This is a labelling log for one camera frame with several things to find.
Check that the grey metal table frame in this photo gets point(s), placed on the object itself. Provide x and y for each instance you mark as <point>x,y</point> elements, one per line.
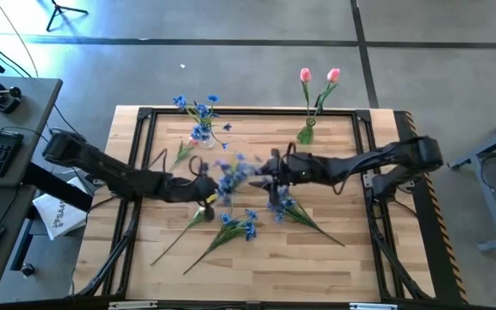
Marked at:
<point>491,206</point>

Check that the grey desk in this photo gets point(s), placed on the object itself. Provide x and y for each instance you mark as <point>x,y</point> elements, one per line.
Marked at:
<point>28,112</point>

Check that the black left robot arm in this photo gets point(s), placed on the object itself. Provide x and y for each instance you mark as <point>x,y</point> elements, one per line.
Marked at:
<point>101,165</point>

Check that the clear glass vase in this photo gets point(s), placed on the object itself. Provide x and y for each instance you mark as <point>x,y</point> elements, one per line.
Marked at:
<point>207,142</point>

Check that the blue artificial flower bunch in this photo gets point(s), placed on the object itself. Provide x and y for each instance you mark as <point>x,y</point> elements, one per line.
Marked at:
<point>299,215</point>
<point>202,109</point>
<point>231,176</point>
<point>231,232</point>

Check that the green glass vase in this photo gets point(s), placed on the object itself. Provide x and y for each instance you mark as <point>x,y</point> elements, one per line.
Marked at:
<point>305,135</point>

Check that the pink artificial tulip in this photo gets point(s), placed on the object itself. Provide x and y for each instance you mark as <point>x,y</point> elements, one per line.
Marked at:
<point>197,217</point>
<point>183,153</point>
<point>305,75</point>
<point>333,75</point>

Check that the silver metal bracket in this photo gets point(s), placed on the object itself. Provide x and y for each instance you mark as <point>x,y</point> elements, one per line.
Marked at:
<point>373,306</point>
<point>132,305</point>

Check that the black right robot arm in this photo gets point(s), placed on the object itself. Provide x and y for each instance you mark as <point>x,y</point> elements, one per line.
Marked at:
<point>360,165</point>

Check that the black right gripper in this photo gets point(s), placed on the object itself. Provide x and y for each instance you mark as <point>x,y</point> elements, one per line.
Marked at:
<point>287,170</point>

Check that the black tripod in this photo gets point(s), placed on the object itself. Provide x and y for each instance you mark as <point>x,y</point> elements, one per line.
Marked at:
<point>58,8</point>

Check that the black metal table frame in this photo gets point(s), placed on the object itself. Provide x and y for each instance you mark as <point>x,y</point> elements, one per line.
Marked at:
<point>252,112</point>

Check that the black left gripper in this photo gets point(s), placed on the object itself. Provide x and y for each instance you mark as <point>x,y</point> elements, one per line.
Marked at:
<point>187,187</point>

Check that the white paper box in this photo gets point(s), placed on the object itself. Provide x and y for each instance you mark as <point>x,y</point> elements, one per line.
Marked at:
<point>58,213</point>

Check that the black yellow hazard strip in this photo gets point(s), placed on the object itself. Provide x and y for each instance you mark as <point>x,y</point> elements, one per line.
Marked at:
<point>435,241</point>

